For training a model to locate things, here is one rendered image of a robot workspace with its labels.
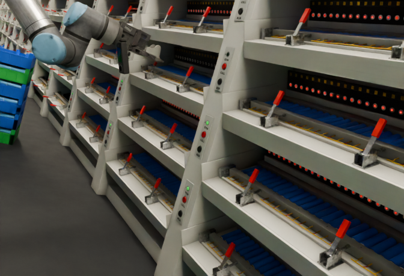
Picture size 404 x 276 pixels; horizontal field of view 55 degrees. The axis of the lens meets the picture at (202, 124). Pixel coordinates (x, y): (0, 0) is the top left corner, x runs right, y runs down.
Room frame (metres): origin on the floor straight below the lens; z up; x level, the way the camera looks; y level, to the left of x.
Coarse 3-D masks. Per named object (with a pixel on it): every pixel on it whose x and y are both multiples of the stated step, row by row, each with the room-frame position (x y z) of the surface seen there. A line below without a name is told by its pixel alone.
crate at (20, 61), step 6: (0, 48) 2.07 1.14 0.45; (0, 54) 1.89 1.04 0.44; (6, 54) 1.90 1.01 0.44; (12, 54) 1.91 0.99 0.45; (24, 54) 2.11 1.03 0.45; (30, 54) 1.94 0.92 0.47; (0, 60) 1.90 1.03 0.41; (6, 60) 1.90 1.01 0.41; (12, 60) 1.91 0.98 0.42; (18, 60) 1.92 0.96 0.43; (24, 60) 1.93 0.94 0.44; (30, 60) 1.94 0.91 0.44; (18, 66) 1.92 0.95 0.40; (24, 66) 1.93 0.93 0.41; (30, 66) 1.94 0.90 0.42
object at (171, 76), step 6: (150, 66) 1.62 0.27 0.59; (156, 72) 1.57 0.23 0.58; (162, 72) 1.52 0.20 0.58; (168, 72) 1.48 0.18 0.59; (168, 78) 1.44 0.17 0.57; (174, 78) 1.43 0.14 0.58; (180, 78) 1.39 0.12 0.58; (198, 84) 1.28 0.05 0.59; (204, 84) 1.26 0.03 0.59; (198, 90) 1.25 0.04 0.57
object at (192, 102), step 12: (144, 60) 1.64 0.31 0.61; (168, 60) 1.70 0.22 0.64; (132, 72) 1.62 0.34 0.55; (132, 84) 1.60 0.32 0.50; (144, 84) 1.49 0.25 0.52; (156, 84) 1.39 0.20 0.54; (168, 84) 1.39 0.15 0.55; (168, 96) 1.32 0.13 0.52; (180, 96) 1.24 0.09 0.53; (192, 96) 1.21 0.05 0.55; (204, 96) 1.11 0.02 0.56; (192, 108) 1.18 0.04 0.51
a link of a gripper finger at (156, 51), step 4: (148, 48) 1.45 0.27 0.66; (156, 48) 1.47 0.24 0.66; (160, 48) 1.48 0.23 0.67; (152, 52) 1.46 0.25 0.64; (156, 52) 1.47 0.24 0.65; (160, 52) 1.48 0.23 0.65; (144, 56) 1.45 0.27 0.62; (156, 56) 1.47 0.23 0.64; (156, 60) 1.47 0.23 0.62; (160, 60) 1.48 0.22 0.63
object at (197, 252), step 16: (208, 224) 1.07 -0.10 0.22; (224, 224) 1.10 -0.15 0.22; (192, 240) 1.05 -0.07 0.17; (208, 240) 1.06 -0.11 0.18; (224, 240) 1.04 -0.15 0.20; (240, 240) 1.03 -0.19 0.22; (256, 240) 1.02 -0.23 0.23; (192, 256) 0.99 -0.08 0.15; (208, 256) 0.99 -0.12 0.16; (224, 256) 0.99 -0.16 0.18; (240, 256) 0.95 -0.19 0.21; (256, 256) 0.96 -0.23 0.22; (272, 256) 0.96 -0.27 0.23; (208, 272) 0.93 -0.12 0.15; (224, 272) 0.91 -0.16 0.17; (240, 272) 0.91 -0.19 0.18; (256, 272) 0.89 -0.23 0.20; (272, 272) 0.90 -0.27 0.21; (288, 272) 0.90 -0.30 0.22
